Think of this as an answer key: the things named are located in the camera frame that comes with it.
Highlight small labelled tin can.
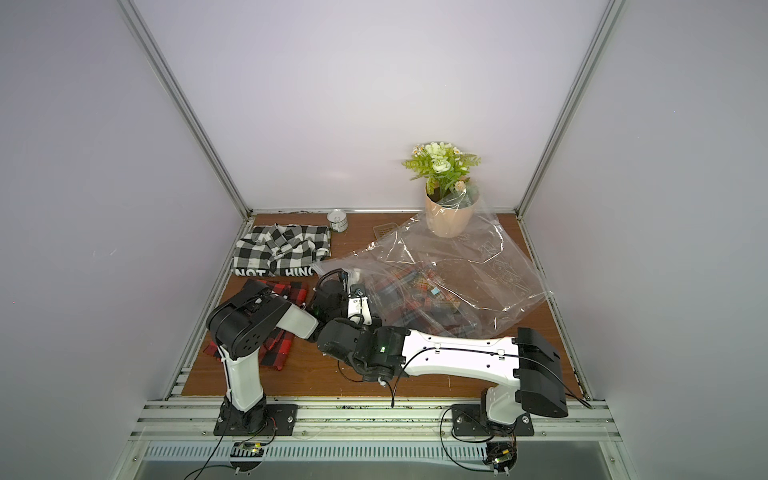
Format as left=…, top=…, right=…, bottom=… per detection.
left=327, top=209, right=348, bottom=233

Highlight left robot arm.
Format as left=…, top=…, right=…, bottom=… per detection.
left=206, top=279, right=347, bottom=413

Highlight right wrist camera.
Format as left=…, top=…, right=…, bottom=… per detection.
left=347, top=284, right=373, bottom=325

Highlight aluminium rail frame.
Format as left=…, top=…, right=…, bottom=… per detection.
left=111, top=397, right=638, bottom=479

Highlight black white checked shirt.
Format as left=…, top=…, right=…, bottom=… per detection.
left=232, top=224, right=331, bottom=277

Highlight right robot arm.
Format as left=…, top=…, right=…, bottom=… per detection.
left=317, top=319, right=568, bottom=425

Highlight potted artificial flower plant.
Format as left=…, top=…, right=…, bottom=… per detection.
left=402, top=142, right=481, bottom=238

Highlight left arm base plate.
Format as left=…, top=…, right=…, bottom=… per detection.
left=213, top=402, right=298, bottom=436

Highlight red black checked shirt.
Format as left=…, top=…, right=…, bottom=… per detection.
left=206, top=279, right=309, bottom=371

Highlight clear plastic vacuum bag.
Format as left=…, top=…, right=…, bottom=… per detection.
left=314, top=188, right=548, bottom=339

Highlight multicolour tartan shirt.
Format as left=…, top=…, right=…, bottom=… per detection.
left=364, top=266, right=480, bottom=338

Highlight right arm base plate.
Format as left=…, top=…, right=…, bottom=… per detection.
left=451, top=404, right=535, bottom=437

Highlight brown plastic scoop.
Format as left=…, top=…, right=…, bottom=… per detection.
left=373, top=222, right=399, bottom=240

